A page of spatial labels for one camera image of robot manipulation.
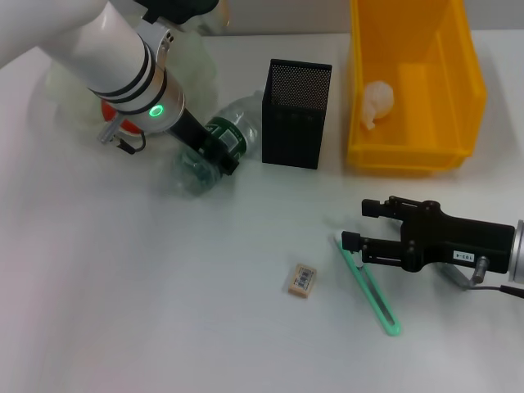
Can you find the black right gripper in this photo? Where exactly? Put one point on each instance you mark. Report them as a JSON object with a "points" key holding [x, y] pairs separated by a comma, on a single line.
{"points": [[458, 241]]}

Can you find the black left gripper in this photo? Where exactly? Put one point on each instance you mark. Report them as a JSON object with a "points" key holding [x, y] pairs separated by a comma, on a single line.
{"points": [[190, 131]]}

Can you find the clear green-label water bottle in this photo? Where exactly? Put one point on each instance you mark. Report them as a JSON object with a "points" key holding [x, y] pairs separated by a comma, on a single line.
{"points": [[241, 118]]}

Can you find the red-orange bumpy orange fruit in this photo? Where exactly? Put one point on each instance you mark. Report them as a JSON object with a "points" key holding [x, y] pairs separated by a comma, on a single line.
{"points": [[109, 114]]}

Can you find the white paper ball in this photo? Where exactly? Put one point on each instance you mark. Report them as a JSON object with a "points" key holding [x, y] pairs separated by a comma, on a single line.
{"points": [[380, 100]]}

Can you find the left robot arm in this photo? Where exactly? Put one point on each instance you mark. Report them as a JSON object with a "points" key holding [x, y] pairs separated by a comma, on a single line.
{"points": [[102, 53]]}

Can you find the mint green utility knife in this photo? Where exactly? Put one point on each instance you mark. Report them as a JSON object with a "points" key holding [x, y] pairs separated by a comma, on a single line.
{"points": [[374, 299]]}

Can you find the black mesh pen holder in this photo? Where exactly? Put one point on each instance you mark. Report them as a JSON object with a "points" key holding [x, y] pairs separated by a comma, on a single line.
{"points": [[292, 127]]}

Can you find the beige eraser with barcode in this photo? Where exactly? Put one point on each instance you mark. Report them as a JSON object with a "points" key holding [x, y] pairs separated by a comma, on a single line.
{"points": [[302, 279]]}

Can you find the grey glitter pen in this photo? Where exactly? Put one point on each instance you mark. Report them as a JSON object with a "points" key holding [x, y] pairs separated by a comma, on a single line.
{"points": [[454, 276]]}

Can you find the pale green wavy fruit plate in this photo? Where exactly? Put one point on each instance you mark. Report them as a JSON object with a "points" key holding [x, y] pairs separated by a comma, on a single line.
{"points": [[196, 69]]}

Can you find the yellow plastic storage bin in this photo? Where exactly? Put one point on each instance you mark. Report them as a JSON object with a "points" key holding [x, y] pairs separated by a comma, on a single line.
{"points": [[442, 102]]}

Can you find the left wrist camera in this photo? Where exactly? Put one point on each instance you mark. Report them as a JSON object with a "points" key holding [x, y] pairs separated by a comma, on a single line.
{"points": [[176, 10]]}

